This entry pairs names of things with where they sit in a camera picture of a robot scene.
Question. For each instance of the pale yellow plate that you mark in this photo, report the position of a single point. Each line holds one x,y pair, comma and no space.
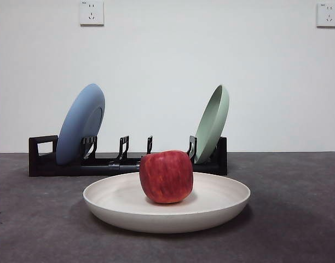
115,208

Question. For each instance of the blue plate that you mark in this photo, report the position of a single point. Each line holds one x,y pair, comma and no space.
80,115

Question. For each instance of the white wall socket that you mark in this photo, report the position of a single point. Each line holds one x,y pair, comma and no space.
92,13
328,15

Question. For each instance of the red apple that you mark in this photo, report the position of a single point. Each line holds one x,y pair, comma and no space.
164,175

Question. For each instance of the green plate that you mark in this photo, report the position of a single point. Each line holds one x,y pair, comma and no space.
211,128

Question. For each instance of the black plate rack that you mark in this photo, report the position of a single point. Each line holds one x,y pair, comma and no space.
60,170

